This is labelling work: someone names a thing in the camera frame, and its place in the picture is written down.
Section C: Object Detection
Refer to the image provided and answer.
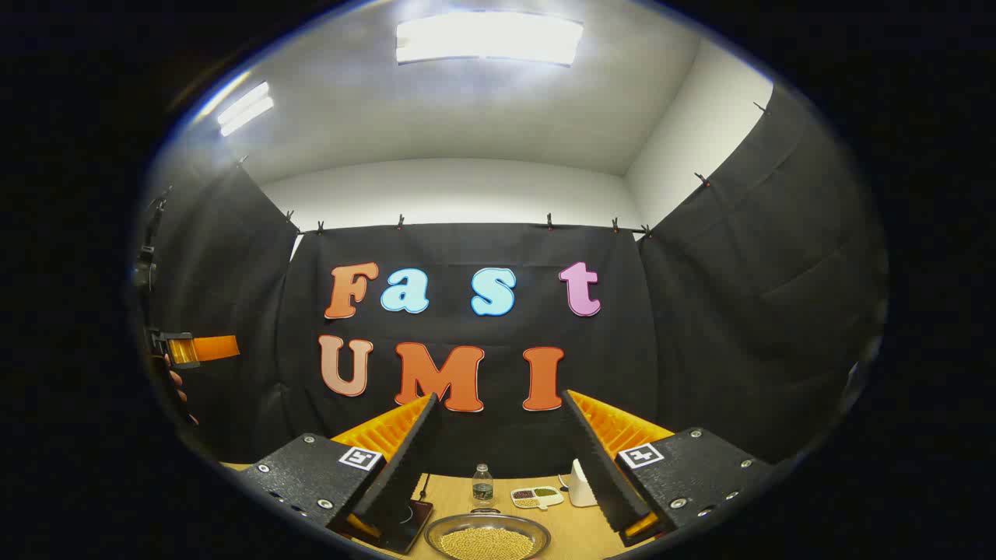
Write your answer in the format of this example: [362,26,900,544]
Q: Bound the heap of yellow soybeans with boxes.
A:
[440,527,536,560]

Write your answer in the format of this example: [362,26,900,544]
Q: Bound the black induction cooktop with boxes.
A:
[331,498,434,555]

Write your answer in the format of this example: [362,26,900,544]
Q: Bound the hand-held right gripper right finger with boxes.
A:
[562,389,775,548]

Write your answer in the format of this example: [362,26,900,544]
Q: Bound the white toaster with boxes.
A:
[568,459,598,508]

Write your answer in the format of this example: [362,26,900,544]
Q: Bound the row of black cloth clips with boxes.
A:
[148,100,771,238]

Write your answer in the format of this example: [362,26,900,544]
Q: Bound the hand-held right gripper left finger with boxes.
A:
[237,393,440,545]

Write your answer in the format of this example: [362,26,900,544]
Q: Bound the white divided dish with beans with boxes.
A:
[510,486,564,511]

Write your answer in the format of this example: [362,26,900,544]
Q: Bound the stainless steel pot black handles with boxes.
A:
[424,509,552,560]

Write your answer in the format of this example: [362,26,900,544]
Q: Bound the rectangular ceiling light panel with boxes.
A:
[395,12,584,67]
[216,82,275,138]

